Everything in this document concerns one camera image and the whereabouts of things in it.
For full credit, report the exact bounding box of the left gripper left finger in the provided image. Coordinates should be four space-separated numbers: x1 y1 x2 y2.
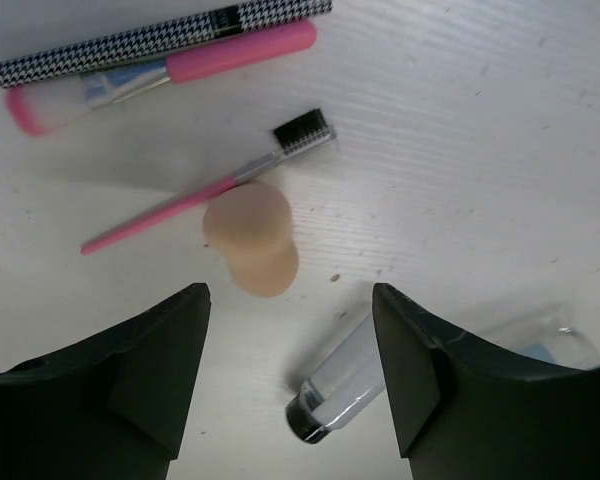
0 283 211 479

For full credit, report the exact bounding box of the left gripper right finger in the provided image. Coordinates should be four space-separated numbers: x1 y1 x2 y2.
372 283 600 479

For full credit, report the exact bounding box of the beige makeup sponge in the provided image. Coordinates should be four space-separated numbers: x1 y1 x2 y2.
203 182 299 298

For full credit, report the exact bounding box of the pink makeup brush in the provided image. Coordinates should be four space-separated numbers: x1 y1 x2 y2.
5 20 317 137

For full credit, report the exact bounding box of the clear plastic bottle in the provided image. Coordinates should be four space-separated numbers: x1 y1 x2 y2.
477 305 600 370

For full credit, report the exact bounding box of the clear tube black cap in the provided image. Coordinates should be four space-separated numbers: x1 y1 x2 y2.
285 315 385 444

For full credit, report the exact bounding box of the pink eyebrow comb brush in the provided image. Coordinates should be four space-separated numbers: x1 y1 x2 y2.
80 109 337 255

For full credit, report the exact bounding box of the houndstooth pattern pencil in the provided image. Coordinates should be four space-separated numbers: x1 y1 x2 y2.
0 0 333 89

